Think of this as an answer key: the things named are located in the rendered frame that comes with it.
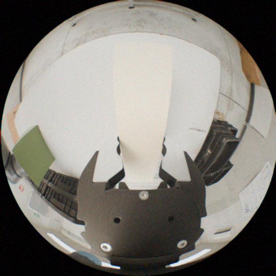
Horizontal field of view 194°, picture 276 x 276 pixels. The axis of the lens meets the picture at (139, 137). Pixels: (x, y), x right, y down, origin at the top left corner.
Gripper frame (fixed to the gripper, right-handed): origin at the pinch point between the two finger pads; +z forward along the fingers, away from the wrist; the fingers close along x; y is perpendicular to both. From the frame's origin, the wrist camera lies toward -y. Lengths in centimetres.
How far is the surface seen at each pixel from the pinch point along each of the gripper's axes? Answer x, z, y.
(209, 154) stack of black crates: 54, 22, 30
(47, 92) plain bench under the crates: -25.2, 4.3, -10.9
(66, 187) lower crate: -37.4, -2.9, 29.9
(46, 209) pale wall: -344, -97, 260
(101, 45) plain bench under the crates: -7.1, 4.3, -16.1
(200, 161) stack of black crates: 54, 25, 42
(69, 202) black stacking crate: -31.9, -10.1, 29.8
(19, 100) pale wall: -346, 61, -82
